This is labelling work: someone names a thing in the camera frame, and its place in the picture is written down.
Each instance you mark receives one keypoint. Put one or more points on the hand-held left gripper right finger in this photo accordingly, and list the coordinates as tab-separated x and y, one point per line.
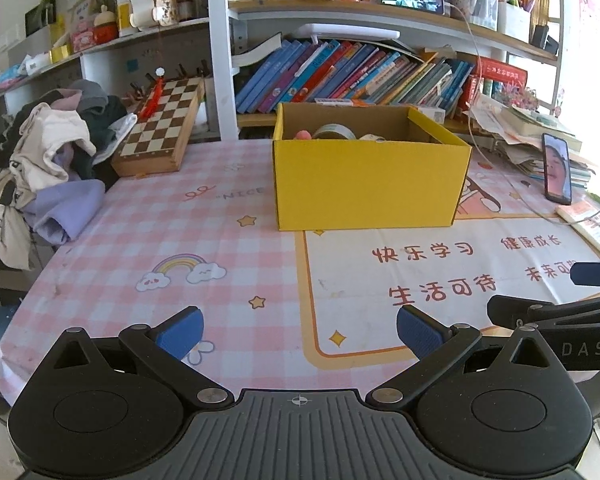
420	332

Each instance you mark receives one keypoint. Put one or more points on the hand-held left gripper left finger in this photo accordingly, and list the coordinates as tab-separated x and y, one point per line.
181	332

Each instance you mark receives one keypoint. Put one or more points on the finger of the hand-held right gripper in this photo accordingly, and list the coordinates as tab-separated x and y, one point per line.
530	310
597	273

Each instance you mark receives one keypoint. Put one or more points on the yellow cardboard box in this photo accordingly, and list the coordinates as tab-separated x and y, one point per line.
370	185

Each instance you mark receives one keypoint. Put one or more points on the pink checkered tablecloth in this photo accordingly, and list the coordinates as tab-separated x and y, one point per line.
205	240

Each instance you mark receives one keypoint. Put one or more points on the black smartphone on stand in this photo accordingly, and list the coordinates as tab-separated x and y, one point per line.
556	167

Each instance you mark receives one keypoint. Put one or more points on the stack of papers and books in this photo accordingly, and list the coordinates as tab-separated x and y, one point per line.
520	135

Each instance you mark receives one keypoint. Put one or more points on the lavender garment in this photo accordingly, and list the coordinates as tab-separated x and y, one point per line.
65	205

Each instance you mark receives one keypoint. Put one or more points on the small white item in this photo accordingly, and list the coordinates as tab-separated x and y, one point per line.
372	137

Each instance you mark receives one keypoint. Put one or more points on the wooden chessboard box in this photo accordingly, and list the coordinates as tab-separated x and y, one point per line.
160	120

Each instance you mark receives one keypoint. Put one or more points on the red book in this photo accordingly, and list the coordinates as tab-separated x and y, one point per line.
505	72

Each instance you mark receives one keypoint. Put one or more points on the clear tape roll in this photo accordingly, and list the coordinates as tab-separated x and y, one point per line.
330	130

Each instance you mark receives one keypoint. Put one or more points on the pile of dark clothes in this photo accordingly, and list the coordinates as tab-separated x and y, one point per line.
100	125

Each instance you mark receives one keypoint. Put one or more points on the small pink toy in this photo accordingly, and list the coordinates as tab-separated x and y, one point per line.
303	135

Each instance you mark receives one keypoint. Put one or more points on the red tassel ornament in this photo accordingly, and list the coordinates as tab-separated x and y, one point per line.
152	97

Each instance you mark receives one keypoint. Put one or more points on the small black box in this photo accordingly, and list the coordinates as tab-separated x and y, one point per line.
545	40

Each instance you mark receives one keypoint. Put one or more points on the white pen holder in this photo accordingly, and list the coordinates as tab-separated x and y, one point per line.
512	22

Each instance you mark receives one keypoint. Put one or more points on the row of colourful books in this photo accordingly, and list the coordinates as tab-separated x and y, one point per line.
350	75

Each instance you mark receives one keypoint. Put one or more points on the white bookshelf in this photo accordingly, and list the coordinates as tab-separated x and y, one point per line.
220	60

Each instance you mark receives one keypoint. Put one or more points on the clear pen holder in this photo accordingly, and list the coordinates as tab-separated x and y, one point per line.
482	7

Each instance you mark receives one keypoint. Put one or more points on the white shelf lamp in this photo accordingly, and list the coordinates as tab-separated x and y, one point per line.
350	32

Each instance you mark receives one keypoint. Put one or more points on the pink printed box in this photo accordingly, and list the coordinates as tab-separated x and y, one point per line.
82	40

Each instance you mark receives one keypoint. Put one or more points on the white scroll plush toy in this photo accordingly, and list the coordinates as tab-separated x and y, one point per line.
142	2

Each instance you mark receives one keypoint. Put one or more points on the green potted plant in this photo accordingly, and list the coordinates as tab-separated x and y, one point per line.
55	0

